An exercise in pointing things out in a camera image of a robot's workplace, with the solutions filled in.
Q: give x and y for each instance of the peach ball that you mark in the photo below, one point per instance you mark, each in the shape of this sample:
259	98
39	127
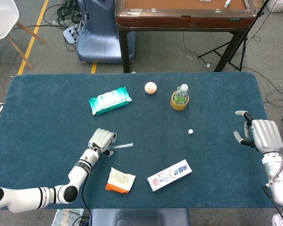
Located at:
150	88

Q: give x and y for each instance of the orange white snack packet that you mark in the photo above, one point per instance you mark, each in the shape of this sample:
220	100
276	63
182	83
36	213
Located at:
121	180

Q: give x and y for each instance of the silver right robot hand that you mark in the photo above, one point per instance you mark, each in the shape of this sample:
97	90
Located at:
265	135

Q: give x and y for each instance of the blue grey machine base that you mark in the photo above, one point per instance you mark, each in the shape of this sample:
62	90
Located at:
99	42

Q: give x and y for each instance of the clear plastic bag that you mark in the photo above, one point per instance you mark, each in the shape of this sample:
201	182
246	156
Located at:
66	216

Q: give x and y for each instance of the yellow tape roll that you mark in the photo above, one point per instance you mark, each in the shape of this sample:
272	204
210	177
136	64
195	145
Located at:
178	106

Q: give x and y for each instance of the white chair wooden legs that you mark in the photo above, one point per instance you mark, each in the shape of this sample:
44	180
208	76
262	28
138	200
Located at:
1	21

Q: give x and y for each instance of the white power strip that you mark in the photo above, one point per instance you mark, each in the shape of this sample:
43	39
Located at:
69	35

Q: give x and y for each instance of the clear glass test tube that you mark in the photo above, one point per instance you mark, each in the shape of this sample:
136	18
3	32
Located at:
122	145

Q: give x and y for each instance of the brown mahjong table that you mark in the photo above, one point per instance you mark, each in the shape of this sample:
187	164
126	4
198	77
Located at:
184	20

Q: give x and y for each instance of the black tripod stand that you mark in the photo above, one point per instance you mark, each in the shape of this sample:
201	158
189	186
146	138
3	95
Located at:
234	63

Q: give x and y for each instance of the blue felt table cloth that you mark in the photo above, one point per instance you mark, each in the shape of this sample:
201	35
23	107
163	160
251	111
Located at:
61	117

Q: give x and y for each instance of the clear bottle green label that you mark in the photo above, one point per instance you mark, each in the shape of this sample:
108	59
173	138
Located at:
181	94

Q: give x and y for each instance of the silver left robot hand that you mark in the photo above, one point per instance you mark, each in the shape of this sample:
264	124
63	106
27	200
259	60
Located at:
101	140

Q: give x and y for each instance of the teal wet wipes pack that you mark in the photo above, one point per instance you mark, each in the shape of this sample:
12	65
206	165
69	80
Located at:
109	100

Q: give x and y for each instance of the small white cap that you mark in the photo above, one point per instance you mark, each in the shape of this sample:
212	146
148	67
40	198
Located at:
190	131

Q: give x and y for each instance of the white toothpaste box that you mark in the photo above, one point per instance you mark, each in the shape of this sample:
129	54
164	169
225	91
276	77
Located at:
169	175

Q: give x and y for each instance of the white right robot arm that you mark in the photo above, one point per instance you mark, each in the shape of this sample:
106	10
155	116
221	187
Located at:
280	188

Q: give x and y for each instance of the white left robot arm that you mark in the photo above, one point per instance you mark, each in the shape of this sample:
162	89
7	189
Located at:
77	175

